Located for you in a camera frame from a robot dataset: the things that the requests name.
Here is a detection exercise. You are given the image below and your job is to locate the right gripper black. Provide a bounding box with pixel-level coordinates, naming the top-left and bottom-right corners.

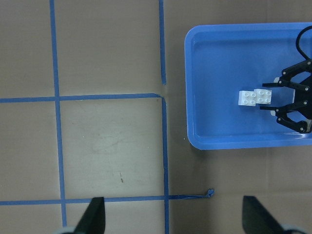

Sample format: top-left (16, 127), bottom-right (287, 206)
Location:
top-left (259, 59), bottom-right (312, 133)

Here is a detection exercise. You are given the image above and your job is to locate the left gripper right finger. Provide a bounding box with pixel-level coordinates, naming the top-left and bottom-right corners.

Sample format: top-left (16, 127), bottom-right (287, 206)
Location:
top-left (242, 195), bottom-right (285, 234)

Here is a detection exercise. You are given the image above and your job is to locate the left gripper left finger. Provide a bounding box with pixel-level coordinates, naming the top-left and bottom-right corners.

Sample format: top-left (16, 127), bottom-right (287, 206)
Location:
top-left (73, 197), bottom-right (106, 234)

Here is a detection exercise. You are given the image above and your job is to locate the white block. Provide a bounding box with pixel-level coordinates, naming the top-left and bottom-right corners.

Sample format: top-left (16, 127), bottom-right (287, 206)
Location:
top-left (238, 91), bottom-right (256, 106)
top-left (254, 89), bottom-right (272, 105)

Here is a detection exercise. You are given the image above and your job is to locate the blue plastic tray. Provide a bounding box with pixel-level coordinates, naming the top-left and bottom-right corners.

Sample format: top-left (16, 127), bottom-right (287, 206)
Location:
top-left (184, 22), bottom-right (312, 150)

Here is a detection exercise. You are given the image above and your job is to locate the brown paper table cover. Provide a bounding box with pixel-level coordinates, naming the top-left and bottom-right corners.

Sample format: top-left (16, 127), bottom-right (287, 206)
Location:
top-left (0, 0), bottom-right (312, 234)

